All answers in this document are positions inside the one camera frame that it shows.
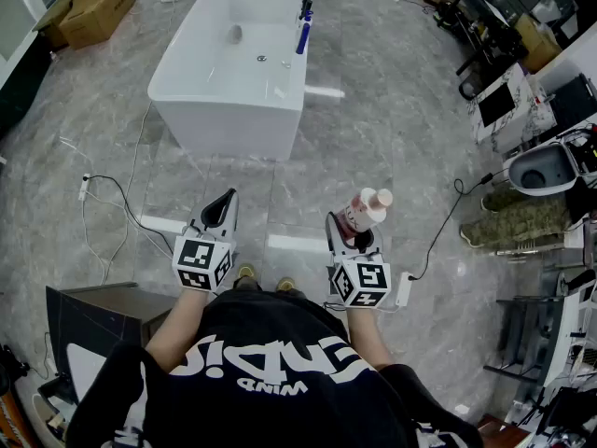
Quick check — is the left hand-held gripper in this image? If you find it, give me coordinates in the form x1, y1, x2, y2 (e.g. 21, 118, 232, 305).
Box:
171, 188, 241, 295

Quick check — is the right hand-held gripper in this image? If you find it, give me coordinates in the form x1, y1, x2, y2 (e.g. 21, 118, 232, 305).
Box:
325, 211, 392, 308

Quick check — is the pink bottle white cap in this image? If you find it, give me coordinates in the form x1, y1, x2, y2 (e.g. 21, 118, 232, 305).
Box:
336, 187, 394, 245

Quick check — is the white bathtub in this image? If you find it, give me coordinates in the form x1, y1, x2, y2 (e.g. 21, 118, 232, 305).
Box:
147, 0, 316, 161

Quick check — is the person's left forearm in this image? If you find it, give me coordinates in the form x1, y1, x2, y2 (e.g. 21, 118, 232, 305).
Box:
144, 287, 220, 372

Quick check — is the person's right forearm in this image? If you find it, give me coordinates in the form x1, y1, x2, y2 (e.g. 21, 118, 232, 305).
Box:
342, 303, 396, 372

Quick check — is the person's black printed shirt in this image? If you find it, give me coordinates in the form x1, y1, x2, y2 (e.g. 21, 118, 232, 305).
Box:
64, 287, 484, 448

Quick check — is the dark cabinet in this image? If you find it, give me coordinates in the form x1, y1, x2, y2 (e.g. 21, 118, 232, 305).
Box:
45, 282, 181, 408

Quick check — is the white toilet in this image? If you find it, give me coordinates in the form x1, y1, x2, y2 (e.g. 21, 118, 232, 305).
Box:
507, 141, 590, 199

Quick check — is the black metal stand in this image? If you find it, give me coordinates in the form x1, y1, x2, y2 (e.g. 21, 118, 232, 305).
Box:
482, 296, 565, 382

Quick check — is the marble cabinet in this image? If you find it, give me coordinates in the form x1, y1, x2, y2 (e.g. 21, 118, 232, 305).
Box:
467, 62, 559, 154

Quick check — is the dark green canister vacuum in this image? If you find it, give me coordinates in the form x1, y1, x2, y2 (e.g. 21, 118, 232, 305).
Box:
436, 2, 463, 30

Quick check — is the large cardboard box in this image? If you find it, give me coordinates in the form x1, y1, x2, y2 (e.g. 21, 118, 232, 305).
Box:
58, 0, 137, 50

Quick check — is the black metal rack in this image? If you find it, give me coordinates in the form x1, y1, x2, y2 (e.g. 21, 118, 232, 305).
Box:
436, 0, 549, 77

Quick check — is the small cardboard box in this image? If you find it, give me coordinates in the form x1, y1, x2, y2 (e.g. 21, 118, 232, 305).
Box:
32, 0, 78, 50

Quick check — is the brown cardboard box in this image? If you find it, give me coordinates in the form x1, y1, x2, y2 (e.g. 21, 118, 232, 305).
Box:
515, 14, 563, 74

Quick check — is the black cable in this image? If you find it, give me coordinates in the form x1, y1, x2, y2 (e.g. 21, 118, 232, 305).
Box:
412, 173, 498, 282
86, 174, 187, 257

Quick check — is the black wire basket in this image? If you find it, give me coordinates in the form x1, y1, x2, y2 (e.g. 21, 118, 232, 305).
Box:
458, 69, 482, 102

